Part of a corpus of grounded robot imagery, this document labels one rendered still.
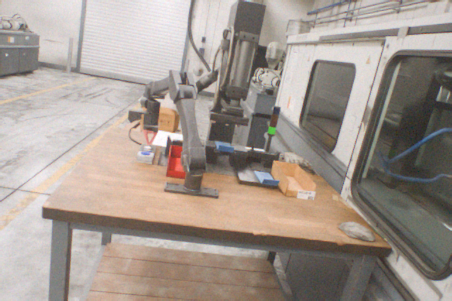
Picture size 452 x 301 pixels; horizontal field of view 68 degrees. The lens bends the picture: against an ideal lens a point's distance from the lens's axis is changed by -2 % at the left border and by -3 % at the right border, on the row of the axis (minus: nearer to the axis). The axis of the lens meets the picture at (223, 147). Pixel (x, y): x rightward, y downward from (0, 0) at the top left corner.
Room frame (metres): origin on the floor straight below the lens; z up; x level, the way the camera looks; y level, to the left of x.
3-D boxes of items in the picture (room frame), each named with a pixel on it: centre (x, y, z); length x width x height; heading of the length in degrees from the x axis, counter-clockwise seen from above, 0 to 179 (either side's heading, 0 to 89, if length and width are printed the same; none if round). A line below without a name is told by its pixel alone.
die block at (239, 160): (1.60, -0.01, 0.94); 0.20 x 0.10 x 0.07; 99
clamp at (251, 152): (1.66, -0.18, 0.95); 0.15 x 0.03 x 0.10; 99
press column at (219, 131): (1.87, 0.03, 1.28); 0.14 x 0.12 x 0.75; 99
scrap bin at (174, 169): (1.41, 0.16, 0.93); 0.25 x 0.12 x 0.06; 9
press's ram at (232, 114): (1.67, 0.02, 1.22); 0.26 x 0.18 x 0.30; 9
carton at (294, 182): (1.45, -0.33, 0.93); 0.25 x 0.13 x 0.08; 9
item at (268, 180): (1.42, -0.21, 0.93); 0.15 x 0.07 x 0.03; 12
